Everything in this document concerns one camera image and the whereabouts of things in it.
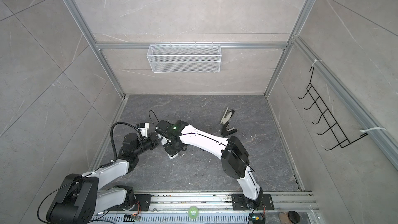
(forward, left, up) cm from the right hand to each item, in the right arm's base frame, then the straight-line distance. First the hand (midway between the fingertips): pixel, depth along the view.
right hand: (174, 149), depth 81 cm
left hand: (+9, +4, +5) cm, 11 cm away
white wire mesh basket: (+55, -5, +20) cm, 58 cm away
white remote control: (+3, +5, +4) cm, 7 cm away
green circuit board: (-30, -39, -10) cm, 50 cm away
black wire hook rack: (-7, -70, +22) cm, 74 cm away
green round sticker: (-27, -10, -10) cm, 30 cm away
